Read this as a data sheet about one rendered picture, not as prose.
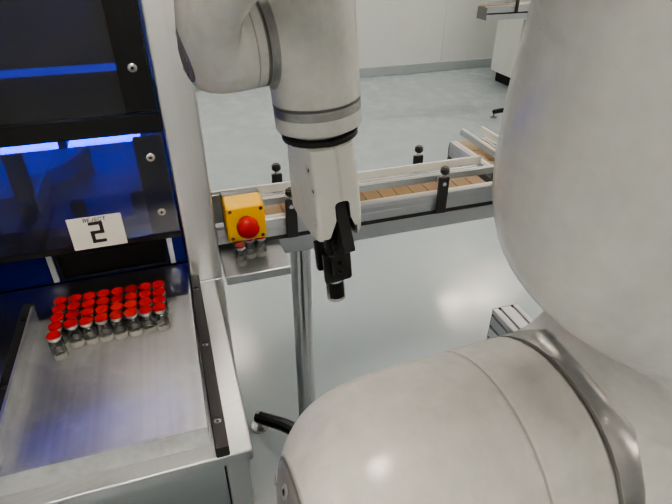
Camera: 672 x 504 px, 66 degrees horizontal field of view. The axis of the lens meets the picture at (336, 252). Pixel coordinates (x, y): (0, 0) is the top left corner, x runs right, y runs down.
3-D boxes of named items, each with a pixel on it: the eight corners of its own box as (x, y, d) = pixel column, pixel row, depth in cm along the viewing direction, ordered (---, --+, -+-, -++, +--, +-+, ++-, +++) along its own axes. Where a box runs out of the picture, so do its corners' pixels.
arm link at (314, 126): (261, 94, 52) (266, 123, 54) (286, 119, 45) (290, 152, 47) (340, 79, 54) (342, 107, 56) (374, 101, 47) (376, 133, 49)
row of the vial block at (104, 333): (56, 343, 85) (48, 322, 82) (170, 322, 89) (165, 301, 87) (54, 352, 83) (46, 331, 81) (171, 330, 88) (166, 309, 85)
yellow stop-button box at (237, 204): (223, 225, 102) (219, 192, 98) (260, 219, 104) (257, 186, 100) (229, 244, 96) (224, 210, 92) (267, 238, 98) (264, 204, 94)
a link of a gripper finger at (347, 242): (323, 172, 51) (316, 196, 56) (349, 242, 49) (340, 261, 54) (335, 169, 52) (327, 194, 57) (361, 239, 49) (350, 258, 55)
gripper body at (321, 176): (268, 112, 54) (283, 208, 60) (296, 145, 45) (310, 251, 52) (336, 99, 55) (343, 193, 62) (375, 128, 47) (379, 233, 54)
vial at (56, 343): (54, 353, 83) (46, 331, 81) (69, 350, 84) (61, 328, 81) (52, 362, 81) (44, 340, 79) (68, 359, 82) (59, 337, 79)
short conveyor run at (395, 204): (218, 268, 110) (209, 202, 102) (210, 233, 122) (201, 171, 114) (500, 220, 128) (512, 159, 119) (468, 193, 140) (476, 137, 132)
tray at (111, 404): (37, 322, 90) (30, 306, 88) (191, 294, 96) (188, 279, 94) (-10, 499, 62) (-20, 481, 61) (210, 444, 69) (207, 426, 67)
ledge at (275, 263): (218, 249, 113) (217, 242, 112) (276, 239, 116) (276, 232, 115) (227, 285, 102) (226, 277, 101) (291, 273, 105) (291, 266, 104)
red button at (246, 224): (236, 232, 97) (233, 213, 94) (257, 229, 98) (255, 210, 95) (239, 242, 94) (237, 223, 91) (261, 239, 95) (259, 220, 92)
